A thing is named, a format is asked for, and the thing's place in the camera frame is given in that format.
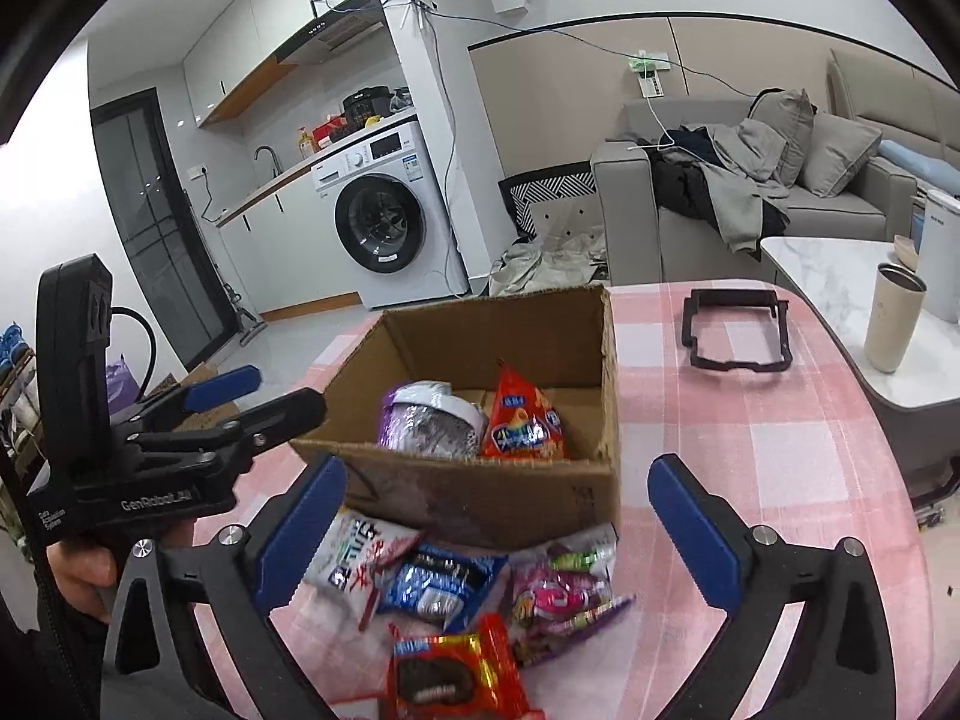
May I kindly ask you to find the silver purple chip bag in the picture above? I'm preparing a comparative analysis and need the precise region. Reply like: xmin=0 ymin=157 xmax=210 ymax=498
xmin=377 ymin=380 xmax=487 ymax=460

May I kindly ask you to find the red cookie snack pack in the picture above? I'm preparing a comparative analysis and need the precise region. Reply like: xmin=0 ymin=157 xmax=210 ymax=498
xmin=387 ymin=613 xmax=545 ymax=720

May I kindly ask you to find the person's left hand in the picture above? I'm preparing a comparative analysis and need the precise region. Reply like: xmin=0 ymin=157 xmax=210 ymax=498
xmin=45 ymin=520 xmax=196 ymax=625

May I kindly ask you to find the black glass door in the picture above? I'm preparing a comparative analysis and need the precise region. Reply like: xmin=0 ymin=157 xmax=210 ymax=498
xmin=91 ymin=89 xmax=239 ymax=369

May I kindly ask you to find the white kitchen counter cabinet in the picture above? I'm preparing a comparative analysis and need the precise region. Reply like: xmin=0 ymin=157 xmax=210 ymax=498
xmin=218 ymin=109 xmax=416 ymax=316

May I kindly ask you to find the orange noodle snack bag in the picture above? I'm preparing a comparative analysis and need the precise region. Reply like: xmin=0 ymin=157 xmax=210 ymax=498
xmin=302 ymin=507 xmax=423 ymax=631

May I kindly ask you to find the kitchen faucet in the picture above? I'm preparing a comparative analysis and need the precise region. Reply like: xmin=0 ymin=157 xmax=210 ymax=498
xmin=254 ymin=145 xmax=283 ymax=179

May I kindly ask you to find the blue oreo cookie pack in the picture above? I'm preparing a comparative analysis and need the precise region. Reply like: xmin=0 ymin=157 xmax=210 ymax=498
xmin=376 ymin=543 xmax=508 ymax=634

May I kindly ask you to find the white marble coffee table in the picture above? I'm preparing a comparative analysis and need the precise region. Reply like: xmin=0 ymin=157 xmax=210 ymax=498
xmin=761 ymin=238 xmax=960 ymax=484

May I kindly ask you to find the white washing machine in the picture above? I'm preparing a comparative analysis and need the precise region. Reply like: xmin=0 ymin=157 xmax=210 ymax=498
xmin=311 ymin=117 xmax=470 ymax=309

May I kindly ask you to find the brown cardboard box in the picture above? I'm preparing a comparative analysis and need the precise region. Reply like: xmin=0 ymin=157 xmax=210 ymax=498
xmin=293 ymin=284 xmax=620 ymax=551

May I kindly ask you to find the purple candy bag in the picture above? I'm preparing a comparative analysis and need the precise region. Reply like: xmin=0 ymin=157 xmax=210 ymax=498
xmin=508 ymin=523 xmax=635 ymax=668

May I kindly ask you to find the black rice cooker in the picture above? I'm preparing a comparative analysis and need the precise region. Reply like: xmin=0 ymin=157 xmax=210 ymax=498
xmin=342 ymin=86 xmax=392 ymax=125

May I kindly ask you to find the beige tumbler cup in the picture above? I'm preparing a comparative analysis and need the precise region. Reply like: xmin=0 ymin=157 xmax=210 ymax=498
xmin=864 ymin=263 xmax=928 ymax=374

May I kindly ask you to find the range hood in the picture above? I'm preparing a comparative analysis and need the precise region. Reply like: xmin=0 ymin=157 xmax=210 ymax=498
xmin=275 ymin=0 xmax=386 ymax=67

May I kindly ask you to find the beige crumpled cloth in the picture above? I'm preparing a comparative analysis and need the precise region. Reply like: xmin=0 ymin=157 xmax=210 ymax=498
xmin=488 ymin=229 xmax=607 ymax=298

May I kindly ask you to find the white electric kettle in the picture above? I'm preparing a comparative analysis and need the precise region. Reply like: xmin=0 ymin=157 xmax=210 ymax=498
xmin=916 ymin=188 xmax=960 ymax=323

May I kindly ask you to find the grey sofa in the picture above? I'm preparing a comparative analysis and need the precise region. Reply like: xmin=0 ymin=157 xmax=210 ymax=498
xmin=587 ymin=47 xmax=960 ymax=286

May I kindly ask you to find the light blue pillow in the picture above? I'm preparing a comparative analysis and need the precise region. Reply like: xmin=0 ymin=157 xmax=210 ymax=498
xmin=878 ymin=140 xmax=960 ymax=197

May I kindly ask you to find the dark clothes pile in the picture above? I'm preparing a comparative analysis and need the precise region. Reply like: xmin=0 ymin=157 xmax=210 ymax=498
xmin=644 ymin=119 xmax=789 ymax=257

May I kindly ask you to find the grey cushion right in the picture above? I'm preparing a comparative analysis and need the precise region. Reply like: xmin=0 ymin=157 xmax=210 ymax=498
xmin=799 ymin=112 xmax=882 ymax=199

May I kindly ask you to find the grey cushion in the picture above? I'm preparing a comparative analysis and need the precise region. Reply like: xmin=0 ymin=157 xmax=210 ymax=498
xmin=748 ymin=88 xmax=817 ymax=187
xmin=799 ymin=112 xmax=882 ymax=199

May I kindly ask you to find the grey cushion left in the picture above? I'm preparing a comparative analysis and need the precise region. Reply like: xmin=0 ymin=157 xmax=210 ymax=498
xmin=748 ymin=88 xmax=817 ymax=187

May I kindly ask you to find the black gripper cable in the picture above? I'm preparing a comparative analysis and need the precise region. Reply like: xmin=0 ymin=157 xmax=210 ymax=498
xmin=107 ymin=304 xmax=160 ymax=398

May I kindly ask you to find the black plastic frame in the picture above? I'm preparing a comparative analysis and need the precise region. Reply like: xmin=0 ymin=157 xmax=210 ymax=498
xmin=680 ymin=288 xmax=794 ymax=374

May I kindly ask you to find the white wall socket charger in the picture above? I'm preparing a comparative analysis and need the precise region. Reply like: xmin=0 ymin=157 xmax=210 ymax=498
xmin=628 ymin=50 xmax=672 ymax=99

